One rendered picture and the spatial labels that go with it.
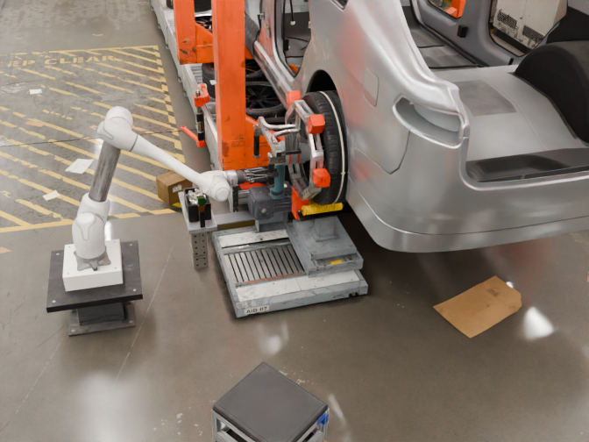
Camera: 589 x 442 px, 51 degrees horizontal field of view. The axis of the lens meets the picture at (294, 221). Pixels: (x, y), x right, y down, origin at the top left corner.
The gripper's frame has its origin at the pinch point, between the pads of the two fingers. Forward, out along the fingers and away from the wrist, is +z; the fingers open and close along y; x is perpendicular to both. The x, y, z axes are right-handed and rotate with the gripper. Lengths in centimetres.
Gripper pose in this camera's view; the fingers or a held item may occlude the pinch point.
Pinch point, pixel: (272, 173)
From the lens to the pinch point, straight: 344.7
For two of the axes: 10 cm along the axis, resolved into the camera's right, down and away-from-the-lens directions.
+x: 0.3, -8.2, -5.7
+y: 2.9, 5.6, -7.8
